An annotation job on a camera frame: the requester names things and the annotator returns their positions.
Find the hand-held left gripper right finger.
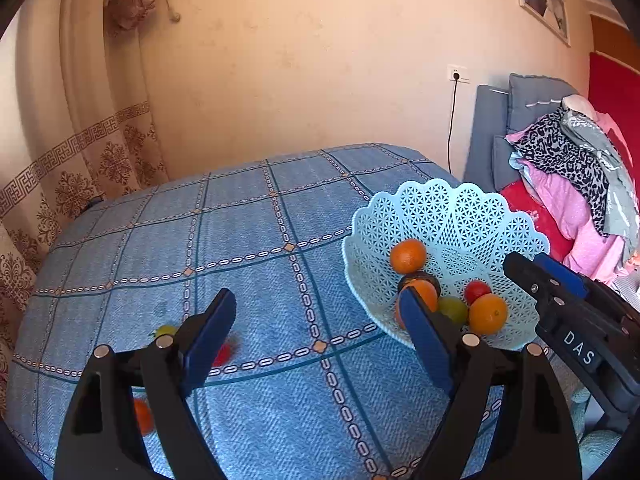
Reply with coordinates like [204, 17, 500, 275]
[398, 287, 583, 480]

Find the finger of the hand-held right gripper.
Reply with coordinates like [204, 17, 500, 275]
[534, 253, 588, 298]
[502, 251, 568, 313]

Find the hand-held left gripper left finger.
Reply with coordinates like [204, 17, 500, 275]
[54, 288, 237, 480]

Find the smooth orange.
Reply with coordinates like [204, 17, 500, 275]
[468, 293, 509, 335]
[394, 280, 438, 330]

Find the red cherry tomato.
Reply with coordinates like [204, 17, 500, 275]
[464, 280, 493, 306]
[211, 341, 234, 368]

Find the dark wrinkled passion fruit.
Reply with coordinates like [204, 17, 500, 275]
[398, 271, 442, 297]

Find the light blue plastic basket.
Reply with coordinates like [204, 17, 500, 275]
[341, 178, 551, 352]

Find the small bumpy orange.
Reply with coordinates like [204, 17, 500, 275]
[390, 239, 428, 275]

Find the red blanket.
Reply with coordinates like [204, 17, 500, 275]
[500, 180, 576, 263]

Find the pink cloth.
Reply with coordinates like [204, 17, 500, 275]
[517, 159, 632, 283]

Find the blue checked tablecloth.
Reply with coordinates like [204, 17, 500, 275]
[5, 142, 506, 480]

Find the large bumpy orange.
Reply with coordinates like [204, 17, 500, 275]
[133, 398, 155, 437]

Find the teal knitted cloth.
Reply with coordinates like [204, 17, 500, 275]
[570, 382, 623, 478]

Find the grey patterned cloth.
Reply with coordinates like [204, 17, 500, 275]
[559, 109, 639, 237]

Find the leopard print cloth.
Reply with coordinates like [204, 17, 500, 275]
[507, 110, 612, 234]

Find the grey cushion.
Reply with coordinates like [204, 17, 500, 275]
[467, 84, 516, 193]
[506, 73, 580, 137]

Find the red padded panel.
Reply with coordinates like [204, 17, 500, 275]
[587, 52, 640, 196]

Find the beige patterned curtain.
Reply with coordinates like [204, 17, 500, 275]
[0, 0, 173, 411]

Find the black power cable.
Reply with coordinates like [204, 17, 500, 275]
[446, 77, 460, 175]

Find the framed wall picture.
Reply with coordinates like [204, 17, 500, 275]
[511, 0, 572, 48]

